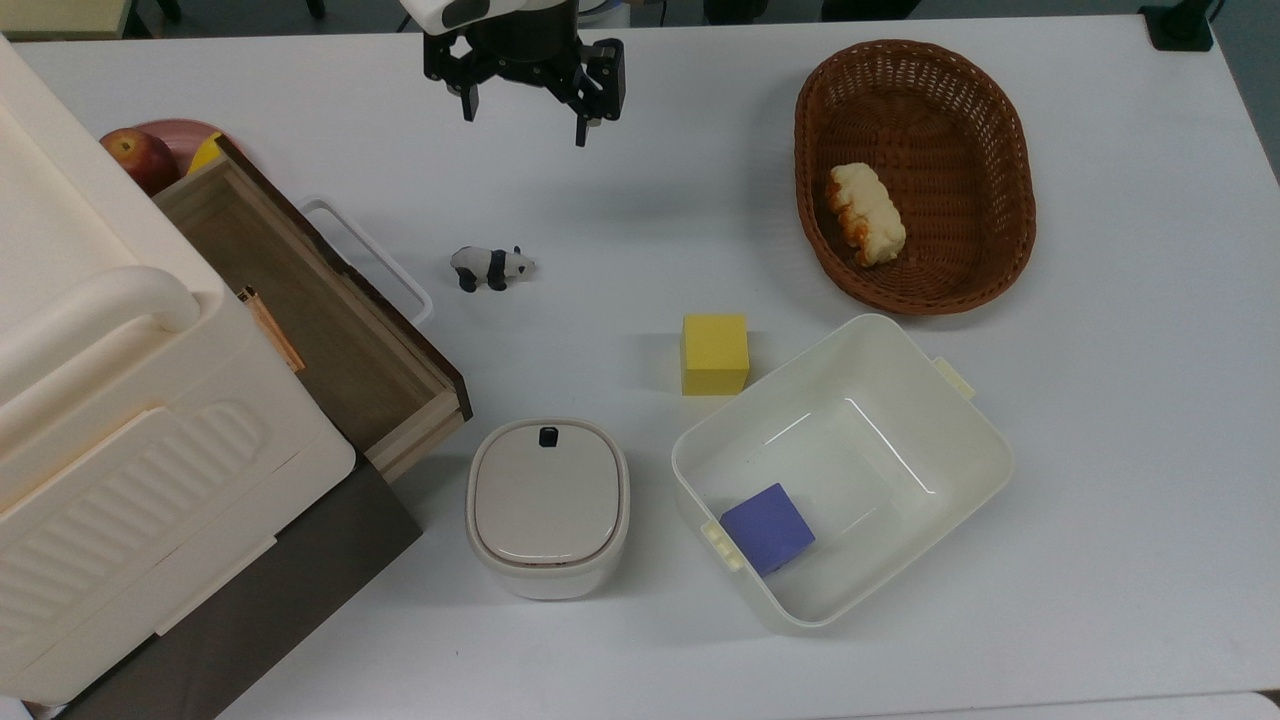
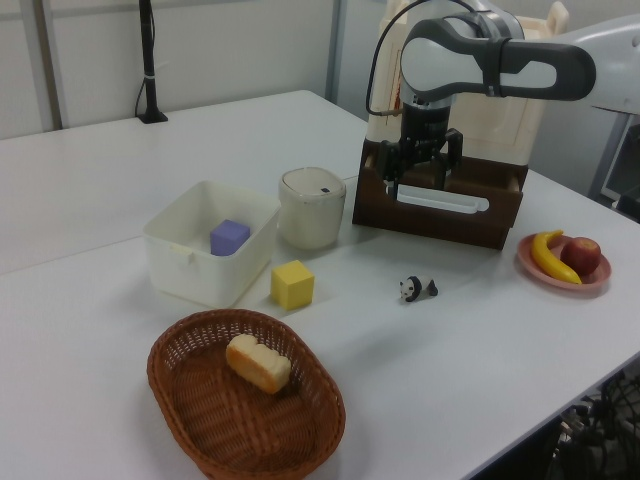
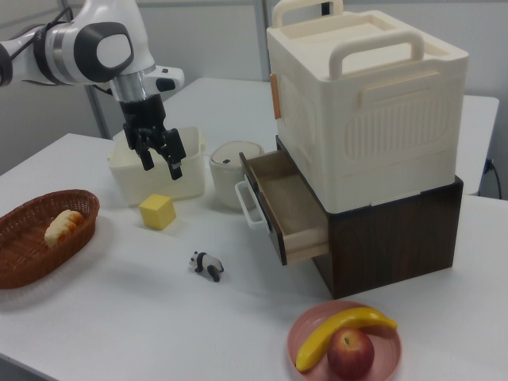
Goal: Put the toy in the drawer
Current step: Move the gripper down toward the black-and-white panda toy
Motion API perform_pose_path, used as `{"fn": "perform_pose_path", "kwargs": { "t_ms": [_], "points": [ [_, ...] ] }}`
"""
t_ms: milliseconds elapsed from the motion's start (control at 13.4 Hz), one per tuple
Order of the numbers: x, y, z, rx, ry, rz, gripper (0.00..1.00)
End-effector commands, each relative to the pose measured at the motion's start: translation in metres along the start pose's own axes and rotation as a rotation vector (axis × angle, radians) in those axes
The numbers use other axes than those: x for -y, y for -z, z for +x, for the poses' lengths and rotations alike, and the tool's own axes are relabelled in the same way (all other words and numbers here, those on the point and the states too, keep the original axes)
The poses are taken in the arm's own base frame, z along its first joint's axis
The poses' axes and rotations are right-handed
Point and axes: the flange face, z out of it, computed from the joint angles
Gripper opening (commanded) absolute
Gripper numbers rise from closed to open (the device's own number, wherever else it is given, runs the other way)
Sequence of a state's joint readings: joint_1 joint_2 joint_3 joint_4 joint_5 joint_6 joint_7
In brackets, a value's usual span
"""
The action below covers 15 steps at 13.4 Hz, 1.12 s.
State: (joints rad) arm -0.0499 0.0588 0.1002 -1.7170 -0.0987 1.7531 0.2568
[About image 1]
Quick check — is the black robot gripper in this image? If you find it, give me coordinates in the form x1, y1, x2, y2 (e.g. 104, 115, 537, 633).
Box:
422, 0, 627, 148

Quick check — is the black and white panda toy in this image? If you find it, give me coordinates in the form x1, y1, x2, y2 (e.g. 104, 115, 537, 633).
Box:
450, 245, 536, 293

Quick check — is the open wooden drawer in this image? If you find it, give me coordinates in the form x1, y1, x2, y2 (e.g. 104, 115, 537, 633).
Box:
153, 136, 474, 485

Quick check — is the toy bread loaf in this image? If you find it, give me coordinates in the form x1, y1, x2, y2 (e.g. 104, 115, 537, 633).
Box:
826, 162, 908, 269

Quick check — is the dark brown drawer cabinet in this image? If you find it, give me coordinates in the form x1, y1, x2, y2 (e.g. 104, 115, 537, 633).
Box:
55, 458, 424, 720

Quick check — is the yellow cube block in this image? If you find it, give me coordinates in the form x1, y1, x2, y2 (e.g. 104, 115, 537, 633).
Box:
681, 313, 751, 397

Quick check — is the pink plate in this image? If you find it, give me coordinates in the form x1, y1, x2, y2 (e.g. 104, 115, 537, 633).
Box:
128, 119, 229, 176

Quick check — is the red apple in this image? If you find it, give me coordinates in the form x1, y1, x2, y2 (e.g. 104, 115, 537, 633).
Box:
99, 127, 182, 197

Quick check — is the white lidded trash can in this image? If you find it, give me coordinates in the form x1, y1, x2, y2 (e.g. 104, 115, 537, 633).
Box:
465, 418, 632, 602

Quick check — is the brown wicker basket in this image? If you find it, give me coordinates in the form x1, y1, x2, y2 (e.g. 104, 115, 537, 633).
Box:
794, 39, 1038, 317

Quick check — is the purple cube block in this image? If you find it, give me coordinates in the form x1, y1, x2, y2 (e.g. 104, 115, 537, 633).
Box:
720, 483, 817, 576

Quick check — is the white plastic bin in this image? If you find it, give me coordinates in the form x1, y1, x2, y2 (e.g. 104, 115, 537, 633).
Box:
671, 313, 1015, 633

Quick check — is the cream plastic storage box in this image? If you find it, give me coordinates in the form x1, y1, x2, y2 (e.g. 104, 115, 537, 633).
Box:
0, 35, 358, 708

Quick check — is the white drawer handle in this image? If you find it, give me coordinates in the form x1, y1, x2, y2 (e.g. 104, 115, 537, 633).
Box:
298, 197, 435, 326

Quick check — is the black clamp mount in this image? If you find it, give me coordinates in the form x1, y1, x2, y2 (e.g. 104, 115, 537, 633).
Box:
1138, 0, 1225, 53

